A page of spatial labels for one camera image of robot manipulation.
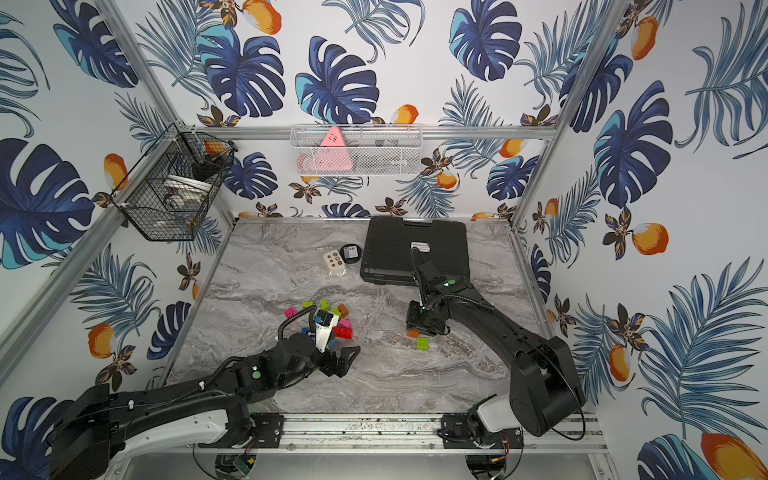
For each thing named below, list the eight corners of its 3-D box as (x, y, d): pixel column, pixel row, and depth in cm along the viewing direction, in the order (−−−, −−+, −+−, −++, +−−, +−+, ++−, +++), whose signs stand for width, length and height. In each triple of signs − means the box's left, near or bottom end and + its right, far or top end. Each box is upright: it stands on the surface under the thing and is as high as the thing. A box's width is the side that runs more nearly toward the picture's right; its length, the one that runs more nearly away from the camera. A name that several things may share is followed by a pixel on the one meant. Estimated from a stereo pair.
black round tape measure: (337, 256, 113) (336, 252, 110) (349, 245, 116) (348, 240, 114) (352, 266, 110) (351, 261, 108) (364, 254, 113) (364, 249, 111)
